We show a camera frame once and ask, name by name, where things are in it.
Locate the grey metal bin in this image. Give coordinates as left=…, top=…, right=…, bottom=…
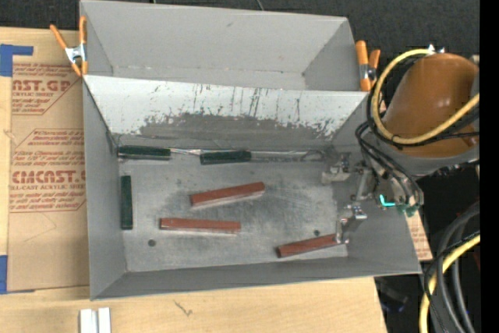
left=79, top=0, right=424, bottom=302

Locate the brown cardboard board red print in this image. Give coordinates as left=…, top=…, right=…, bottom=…
left=0, top=26, right=91, bottom=294

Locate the red-brown flat block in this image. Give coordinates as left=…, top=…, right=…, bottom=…
left=276, top=232, right=345, bottom=259
left=189, top=181, right=267, bottom=208
left=158, top=217, right=242, bottom=235

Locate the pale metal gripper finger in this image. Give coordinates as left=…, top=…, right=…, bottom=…
left=334, top=204, right=369, bottom=246
left=320, top=153, right=352, bottom=186

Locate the dark green flat block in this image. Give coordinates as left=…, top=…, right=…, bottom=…
left=119, top=175, right=134, bottom=231
left=117, top=144, right=173, bottom=161
left=199, top=150, right=253, bottom=166

